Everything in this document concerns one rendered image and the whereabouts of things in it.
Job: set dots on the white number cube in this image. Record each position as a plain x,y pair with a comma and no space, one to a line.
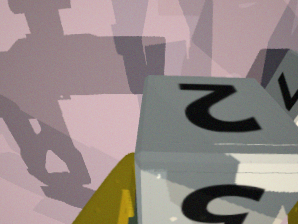
213,150
283,86

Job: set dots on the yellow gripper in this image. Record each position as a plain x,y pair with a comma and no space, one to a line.
114,200

